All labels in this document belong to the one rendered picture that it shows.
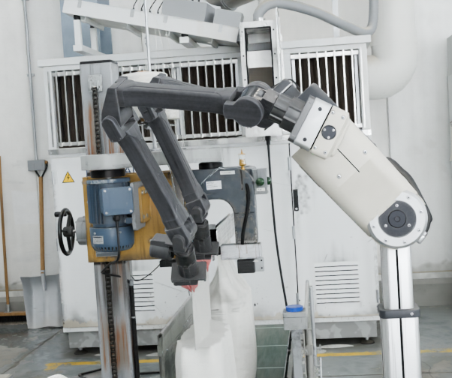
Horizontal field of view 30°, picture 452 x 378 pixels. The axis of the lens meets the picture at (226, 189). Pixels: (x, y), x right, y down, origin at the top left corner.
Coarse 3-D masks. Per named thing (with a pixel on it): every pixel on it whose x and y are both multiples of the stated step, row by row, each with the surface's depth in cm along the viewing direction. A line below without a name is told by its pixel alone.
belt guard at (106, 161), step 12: (84, 156) 282; (96, 156) 280; (108, 156) 280; (120, 156) 281; (156, 156) 289; (192, 156) 296; (204, 156) 299; (216, 156) 302; (84, 168) 283; (96, 168) 280; (108, 168) 280; (120, 168) 281
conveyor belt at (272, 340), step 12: (276, 324) 479; (264, 336) 451; (276, 336) 449; (288, 336) 448; (264, 348) 424; (276, 348) 423; (288, 348) 456; (264, 360) 401; (276, 360) 399; (288, 360) 432; (264, 372) 380; (276, 372) 379
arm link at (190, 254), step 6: (192, 246) 236; (168, 252) 236; (174, 252) 235; (180, 252) 234; (186, 252) 234; (192, 252) 234; (180, 258) 234; (186, 258) 234; (192, 258) 236; (180, 264) 237; (186, 264) 236
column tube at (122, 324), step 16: (80, 64) 306; (96, 64) 306; (112, 64) 306; (80, 80) 307; (112, 80) 306; (96, 96) 306; (112, 144) 307; (96, 272) 310; (112, 272) 310; (128, 272) 313; (96, 288) 311; (112, 288) 310; (128, 288) 312; (128, 304) 310; (128, 320) 310; (112, 336) 311; (128, 336) 310; (128, 352) 311; (128, 368) 311
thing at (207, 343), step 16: (208, 272) 294; (208, 288) 290; (192, 304) 248; (208, 304) 276; (208, 320) 270; (192, 336) 269; (208, 336) 265; (224, 336) 268; (176, 352) 262; (192, 352) 256; (208, 352) 255; (224, 352) 262; (176, 368) 261; (192, 368) 254; (208, 368) 254; (224, 368) 260
